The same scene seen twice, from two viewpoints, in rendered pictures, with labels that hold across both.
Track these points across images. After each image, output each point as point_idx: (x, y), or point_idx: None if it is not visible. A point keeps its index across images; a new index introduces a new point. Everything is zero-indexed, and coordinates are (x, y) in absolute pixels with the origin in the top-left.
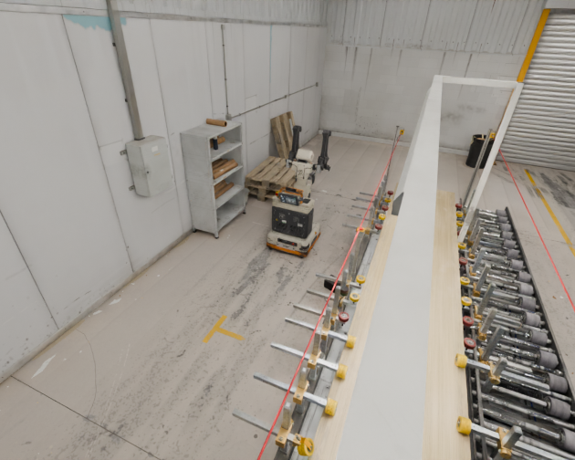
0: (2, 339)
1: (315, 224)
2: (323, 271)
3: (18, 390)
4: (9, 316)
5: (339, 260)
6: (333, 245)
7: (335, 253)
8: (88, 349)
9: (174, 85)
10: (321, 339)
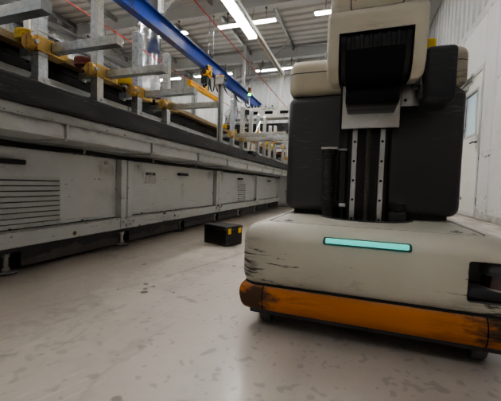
0: None
1: (276, 219)
2: (238, 255)
3: (479, 223)
4: None
5: (182, 266)
6: (180, 296)
7: (187, 278)
8: (477, 228)
9: None
10: (249, 226)
